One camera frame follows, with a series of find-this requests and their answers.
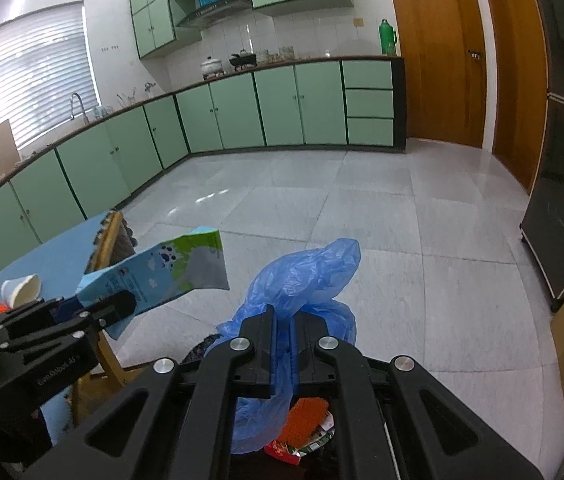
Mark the white paper cup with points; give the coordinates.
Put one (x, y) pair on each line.
(21, 290)

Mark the row of glass jars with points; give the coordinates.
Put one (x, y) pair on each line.
(276, 55)

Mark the wooden door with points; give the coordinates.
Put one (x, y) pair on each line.
(514, 70)
(437, 55)

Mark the light blue carton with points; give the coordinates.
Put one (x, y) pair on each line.
(181, 270)

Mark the orange scrub pad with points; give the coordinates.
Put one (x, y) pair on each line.
(307, 412)

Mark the white cooking pot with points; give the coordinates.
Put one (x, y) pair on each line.
(210, 67)

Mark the wooden scrub brush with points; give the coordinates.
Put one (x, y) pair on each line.
(111, 245)

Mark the narrow green wall cabinets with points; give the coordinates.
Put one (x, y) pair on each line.
(154, 20)

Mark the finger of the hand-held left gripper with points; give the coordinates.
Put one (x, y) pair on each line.
(26, 312)
(111, 307)

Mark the white window blinds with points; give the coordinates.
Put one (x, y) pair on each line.
(31, 80)

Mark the black trash bin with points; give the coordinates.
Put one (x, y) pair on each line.
(196, 352)

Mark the green thermos bottle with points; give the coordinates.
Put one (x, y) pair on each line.
(388, 37)

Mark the blue mat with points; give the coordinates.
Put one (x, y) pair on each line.
(51, 265)

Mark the blue plastic bag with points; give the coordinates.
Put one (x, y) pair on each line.
(307, 280)

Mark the green base cabinets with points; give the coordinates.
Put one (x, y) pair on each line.
(282, 105)

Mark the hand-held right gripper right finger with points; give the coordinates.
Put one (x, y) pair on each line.
(308, 355)

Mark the green and white carton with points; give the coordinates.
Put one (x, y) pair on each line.
(321, 435)

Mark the red packet with gold print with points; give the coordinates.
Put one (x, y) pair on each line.
(284, 452)

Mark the range hood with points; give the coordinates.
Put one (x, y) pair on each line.
(214, 12)

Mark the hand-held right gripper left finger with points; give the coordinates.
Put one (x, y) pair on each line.
(257, 360)

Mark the metal faucet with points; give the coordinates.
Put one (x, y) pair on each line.
(77, 105)

